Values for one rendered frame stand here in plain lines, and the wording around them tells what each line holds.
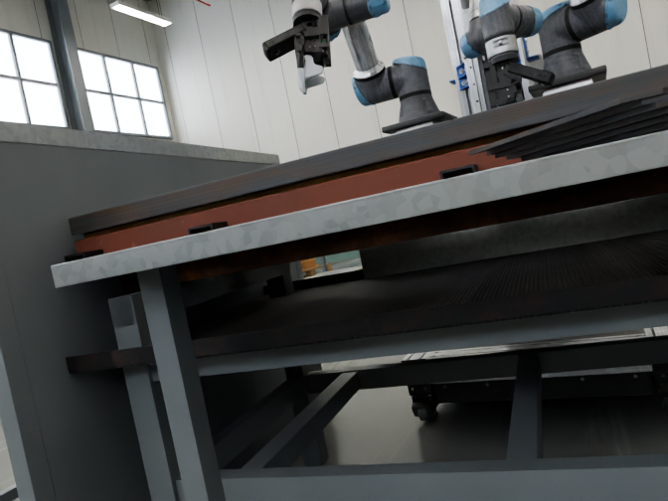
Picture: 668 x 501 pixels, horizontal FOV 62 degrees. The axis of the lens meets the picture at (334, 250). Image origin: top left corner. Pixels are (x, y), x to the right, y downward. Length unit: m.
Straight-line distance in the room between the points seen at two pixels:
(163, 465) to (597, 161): 0.99
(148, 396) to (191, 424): 0.34
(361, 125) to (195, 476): 11.47
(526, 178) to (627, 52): 10.89
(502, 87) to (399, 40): 10.71
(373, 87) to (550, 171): 1.55
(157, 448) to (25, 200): 0.55
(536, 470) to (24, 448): 0.87
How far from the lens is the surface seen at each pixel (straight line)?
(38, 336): 1.20
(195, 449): 0.89
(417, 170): 0.88
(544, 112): 0.87
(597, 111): 0.61
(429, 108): 2.02
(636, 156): 0.55
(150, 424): 1.22
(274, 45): 1.40
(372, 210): 0.57
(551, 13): 1.99
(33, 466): 1.19
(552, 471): 0.99
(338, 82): 12.51
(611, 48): 11.43
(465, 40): 1.68
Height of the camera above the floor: 0.72
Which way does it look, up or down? 2 degrees down
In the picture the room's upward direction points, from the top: 11 degrees counter-clockwise
